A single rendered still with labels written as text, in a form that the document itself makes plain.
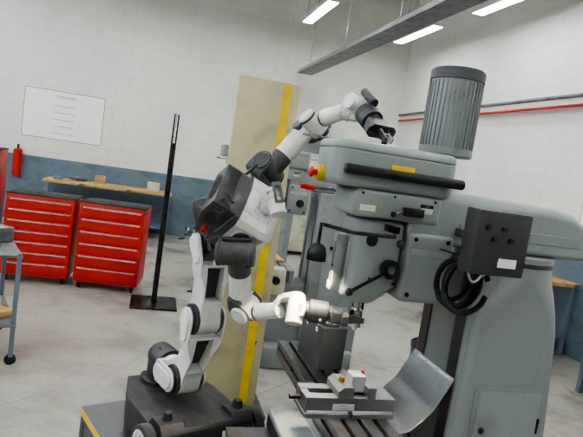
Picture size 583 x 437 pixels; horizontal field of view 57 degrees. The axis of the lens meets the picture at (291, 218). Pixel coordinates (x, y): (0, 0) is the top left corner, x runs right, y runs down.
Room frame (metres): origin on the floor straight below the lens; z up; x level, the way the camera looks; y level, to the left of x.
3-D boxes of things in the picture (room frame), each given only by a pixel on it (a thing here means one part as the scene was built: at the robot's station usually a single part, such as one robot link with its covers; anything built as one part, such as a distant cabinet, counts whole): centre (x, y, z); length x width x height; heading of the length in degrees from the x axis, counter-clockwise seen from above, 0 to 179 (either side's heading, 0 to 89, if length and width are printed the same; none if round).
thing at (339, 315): (1.99, -0.21, 1.23); 0.13 x 0.12 x 0.10; 0
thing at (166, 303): (5.84, 1.39, 1.06); 0.50 x 0.50 x 2.11; 15
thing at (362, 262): (1.99, -0.30, 1.47); 0.21 x 0.19 x 0.32; 15
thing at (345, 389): (1.89, -0.27, 1.00); 0.12 x 0.06 x 0.04; 16
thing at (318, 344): (2.36, -0.22, 1.01); 0.22 x 0.12 x 0.20; 23
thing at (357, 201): (2.00, -0.34, 1.68); 0.34 x 0.24 x 0.10; 105
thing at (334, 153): (2.00, -0.31, 1.81); 0.47 x 0.26 x 0.16; 105
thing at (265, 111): (3.65, 0.28, 1.15); 0.52 x 0.40 x 2.30; 105
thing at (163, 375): (2.52, 0.43, 0.68); 0.21 x 0.20 x 0.13; 37
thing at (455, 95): (2.06, -0.54, 2.05); 0.20 x 0.20 x 0.32
